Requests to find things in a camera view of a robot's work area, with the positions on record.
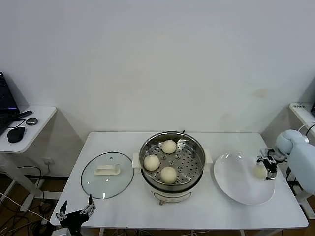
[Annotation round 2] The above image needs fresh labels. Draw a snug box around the black computer mouse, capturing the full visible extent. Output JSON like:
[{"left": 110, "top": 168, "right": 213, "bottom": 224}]
[{"left": 6, "top": 127, "right": 26, "bottom": 144}]

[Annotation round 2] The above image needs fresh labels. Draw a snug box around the black floor cable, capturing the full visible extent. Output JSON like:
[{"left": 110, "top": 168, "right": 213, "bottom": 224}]
[{"left": 16, "top": 166, "right": 45, "bottom": 200}]

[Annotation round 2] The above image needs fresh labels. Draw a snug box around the white floor cable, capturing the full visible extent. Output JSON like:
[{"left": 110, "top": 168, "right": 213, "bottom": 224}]
[{"left": 0, "top": 192, "right": 51, "bottom": 224}]

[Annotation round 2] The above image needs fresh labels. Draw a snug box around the white desk with label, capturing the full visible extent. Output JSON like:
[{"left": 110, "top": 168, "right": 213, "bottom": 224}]
[{"left": 288, "top": 102, "right": 315, "bottom": 219}]

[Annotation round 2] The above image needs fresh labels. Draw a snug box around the glass lid cream handle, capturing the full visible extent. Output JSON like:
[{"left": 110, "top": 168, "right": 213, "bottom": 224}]
[{"left": 80, "top": 151, "right": 135, "bottom": 200}]

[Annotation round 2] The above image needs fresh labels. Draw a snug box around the black stick remote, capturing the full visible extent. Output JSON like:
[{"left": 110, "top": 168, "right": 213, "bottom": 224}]
[{"left": 11, "top": 110, "right": 33, "bottom": 121}]

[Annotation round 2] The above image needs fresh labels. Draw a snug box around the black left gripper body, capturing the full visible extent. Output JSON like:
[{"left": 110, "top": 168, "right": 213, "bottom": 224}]
[{"left": 60, "top": 210, "right": 91, "bottom": 234}]

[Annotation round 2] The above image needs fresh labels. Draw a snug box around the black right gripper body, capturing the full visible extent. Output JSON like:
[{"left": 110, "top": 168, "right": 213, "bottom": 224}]
[{"left": 262, "top": 148, "right": 279, "bottom": 170}]

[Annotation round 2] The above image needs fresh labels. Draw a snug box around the black laptop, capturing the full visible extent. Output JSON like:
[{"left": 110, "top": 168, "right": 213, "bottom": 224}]
[{"left": 0, "top": 71, "right": 21, "bottom": 136}]

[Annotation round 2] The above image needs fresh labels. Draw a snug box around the white round plate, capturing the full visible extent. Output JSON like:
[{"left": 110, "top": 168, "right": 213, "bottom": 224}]
[{"left": 213, "top": 151, "right": 276, "bottom": 206}]

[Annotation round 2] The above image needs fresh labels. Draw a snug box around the white steamed baozi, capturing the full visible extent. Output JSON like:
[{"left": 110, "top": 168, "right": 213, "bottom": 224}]
[
  {"left": 143, "top": 154, "right": 160, "bottom": 172},
  {"left": 161, "top": 139, "right": 177, "bottom": 155},
  {"left": 159, "top": 166, "right": 178, "bottom": 184},
  {"left": 253, "top": 165, "right": 267, "bottom": 179}
]

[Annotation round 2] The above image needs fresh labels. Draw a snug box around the stainless steel steamer basket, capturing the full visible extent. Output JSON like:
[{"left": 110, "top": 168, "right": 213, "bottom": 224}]
[{"left": 132, "top": 131, "right": 213, "bottom": 191}]

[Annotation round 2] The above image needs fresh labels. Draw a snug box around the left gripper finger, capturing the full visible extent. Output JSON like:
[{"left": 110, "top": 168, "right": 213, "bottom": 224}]
[
  {"left": 56, "top": 200, "right": 68, "bottom": 220},
  {"left": 81, "top": 193, "right": 96, "bottom": 217}
]

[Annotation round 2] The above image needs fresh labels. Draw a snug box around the cream electric pot base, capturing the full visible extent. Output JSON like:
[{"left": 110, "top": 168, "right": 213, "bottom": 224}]
[{"left": 132, "top": 162, "right": 210, "bottom": 206}]

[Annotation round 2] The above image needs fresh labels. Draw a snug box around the white side table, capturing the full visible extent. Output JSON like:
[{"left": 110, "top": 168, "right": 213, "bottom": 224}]
[{"left": 0, "top": 106, "right": 57, "bottom": 213}]

